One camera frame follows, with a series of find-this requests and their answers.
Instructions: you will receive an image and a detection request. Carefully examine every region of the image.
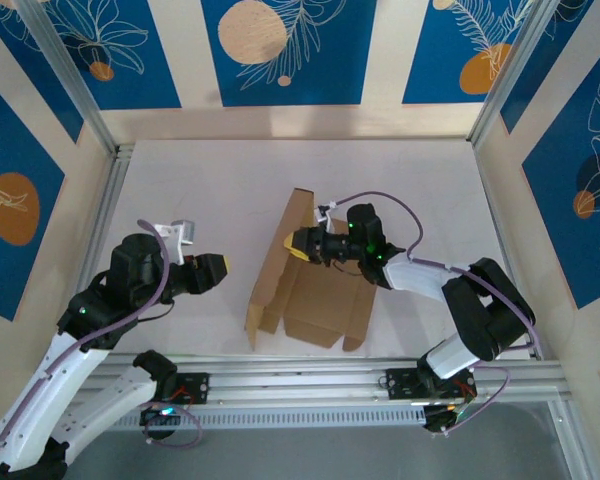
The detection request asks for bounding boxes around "brown cardboard box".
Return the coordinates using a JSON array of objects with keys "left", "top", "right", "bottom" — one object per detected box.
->
[{"left": 244, "top": 187, "right": 376, "bottom": 353}]

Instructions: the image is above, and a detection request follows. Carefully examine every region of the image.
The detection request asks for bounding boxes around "aluminium front beam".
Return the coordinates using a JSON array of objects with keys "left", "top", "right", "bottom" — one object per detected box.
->
[{"left": 22, "top": 357, "right": 574, "bottom": 416}]

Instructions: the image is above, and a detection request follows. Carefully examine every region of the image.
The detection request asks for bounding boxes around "black controller board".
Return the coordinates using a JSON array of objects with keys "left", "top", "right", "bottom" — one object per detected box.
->
[
  {"left": 422, "top": 403, "right": 461, "bottom": 437},
  {"left": 139, "top": 404, "right": 186, "bottom": 442}
]

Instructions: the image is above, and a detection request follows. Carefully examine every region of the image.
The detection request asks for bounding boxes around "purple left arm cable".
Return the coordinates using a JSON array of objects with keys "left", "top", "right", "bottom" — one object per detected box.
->
[{"left": 0, "top": 219, "right": 204, "bottom": 474}]

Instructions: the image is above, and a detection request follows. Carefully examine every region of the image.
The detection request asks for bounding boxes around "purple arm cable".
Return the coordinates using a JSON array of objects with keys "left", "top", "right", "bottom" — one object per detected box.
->
[
  {"left": 0, "top": 219, "right": 204, "bottom": 474},
  {"left": 319, "top": 191, "right": 541, "bottom": 437}
]

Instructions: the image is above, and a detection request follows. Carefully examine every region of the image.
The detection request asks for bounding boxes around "thin black cable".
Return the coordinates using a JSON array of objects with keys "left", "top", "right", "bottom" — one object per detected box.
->
[{"left": 332, "top": 260, "right": 369, "bottom": 277}]

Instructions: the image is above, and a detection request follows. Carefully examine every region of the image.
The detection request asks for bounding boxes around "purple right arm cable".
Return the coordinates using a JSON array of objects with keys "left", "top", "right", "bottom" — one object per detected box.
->
[{"left": 319, "top": 191, "right": 541, "bottom": 437}]

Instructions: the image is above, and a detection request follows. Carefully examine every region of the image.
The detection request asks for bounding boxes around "aluminium side rail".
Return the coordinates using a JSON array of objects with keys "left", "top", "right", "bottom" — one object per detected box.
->
[
  {"left": 52, "top": 141, "right": 137, "bottom": 372},
  {"left": 472, "top": 141, "right": 545, "bottom": 361}
]

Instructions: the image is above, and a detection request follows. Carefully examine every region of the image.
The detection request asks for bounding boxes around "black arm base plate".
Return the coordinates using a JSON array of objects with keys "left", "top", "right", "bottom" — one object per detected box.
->
[
  {"left": 167, "top": 372, "right": 211, "bottom": 405},
  {"left": 385, "top": 367, "right": 476, "bottom": 402}
]

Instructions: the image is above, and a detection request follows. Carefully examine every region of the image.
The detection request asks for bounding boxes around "grey slotted cable duct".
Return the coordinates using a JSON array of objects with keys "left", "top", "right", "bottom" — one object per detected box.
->
[{"left": 44, "top": 407, "right": 429, "bottom": 434}]

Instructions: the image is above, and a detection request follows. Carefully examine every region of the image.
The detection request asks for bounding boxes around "blue floral wall panel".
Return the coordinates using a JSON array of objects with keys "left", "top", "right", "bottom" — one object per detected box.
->
[
  {"left": 29, "top": 0, "right": 183, "bottom": 112},
  {"left": 499, "top": 0, "right": 600, "bottom": 134},
  {"left": 201, "top": 0, "right": 379, "bottom": 107},
  {"left": 0, "top": 72, "right": 66, "bottom": 321},
  {"left": 522, "top": 44, "right": 600, "bottom": 310},
  {"left": 402, "top": 0, "right": 536, "bottom": 105},
  {"left": 0, "top": 4, "right": 85, "bottom": 145}
]

